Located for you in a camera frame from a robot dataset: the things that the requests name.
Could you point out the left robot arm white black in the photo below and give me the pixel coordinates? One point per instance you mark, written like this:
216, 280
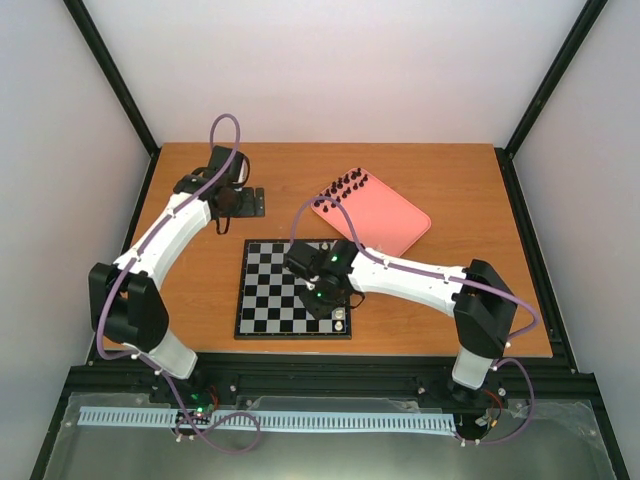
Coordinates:
125, 301

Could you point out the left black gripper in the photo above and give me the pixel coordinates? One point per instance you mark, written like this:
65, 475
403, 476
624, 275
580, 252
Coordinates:
260, 203

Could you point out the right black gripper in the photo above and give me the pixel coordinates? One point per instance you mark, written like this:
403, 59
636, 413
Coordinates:
317, 310

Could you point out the light blue cable duct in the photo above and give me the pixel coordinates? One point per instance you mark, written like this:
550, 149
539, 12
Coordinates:
271, 421

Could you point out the right frame post black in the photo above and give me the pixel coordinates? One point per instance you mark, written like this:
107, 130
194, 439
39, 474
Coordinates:
572, 43

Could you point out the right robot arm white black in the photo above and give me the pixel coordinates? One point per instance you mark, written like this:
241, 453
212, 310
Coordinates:
475, 297

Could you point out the frame post black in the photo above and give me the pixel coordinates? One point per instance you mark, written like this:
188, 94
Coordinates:
93, 39
572, 43

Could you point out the pink plastic tray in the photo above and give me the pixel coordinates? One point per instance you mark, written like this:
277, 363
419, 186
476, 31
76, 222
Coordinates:
383, 219

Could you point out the left frame post black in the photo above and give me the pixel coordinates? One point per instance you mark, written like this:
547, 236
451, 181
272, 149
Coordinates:
93, 39

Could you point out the black and silver chessboard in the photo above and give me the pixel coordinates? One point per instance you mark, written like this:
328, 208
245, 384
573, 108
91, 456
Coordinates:
268, 304

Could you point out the black aluminium frame base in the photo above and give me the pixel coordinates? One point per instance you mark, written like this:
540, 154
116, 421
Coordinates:
255, 375

